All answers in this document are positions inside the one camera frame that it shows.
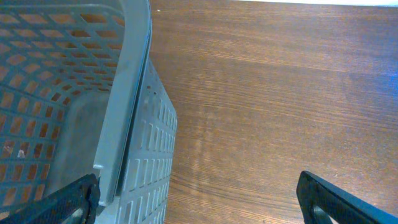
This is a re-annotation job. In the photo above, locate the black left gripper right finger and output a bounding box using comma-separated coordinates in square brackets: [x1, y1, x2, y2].
[296, 170, 397, 224]

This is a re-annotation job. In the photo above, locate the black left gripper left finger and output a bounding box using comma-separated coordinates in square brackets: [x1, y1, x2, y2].
[1, 174, 101, 224]

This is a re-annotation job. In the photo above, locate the grey plastic mesh basket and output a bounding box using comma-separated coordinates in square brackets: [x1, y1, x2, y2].
[1, 0, 178, 223]

